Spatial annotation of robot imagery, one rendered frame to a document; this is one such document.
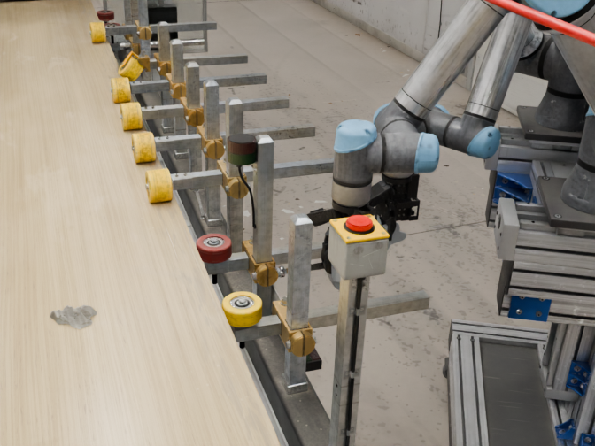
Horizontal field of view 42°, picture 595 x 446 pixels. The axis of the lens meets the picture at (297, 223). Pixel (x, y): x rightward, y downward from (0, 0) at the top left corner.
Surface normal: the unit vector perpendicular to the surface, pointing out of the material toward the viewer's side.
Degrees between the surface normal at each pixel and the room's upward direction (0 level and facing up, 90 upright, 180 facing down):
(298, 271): 90
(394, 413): 0
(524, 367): 0
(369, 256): 90
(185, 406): 0
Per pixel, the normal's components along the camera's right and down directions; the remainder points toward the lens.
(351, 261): 0.32, 0.46
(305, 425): 0.04, -0.88
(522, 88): -0.93, 0.15
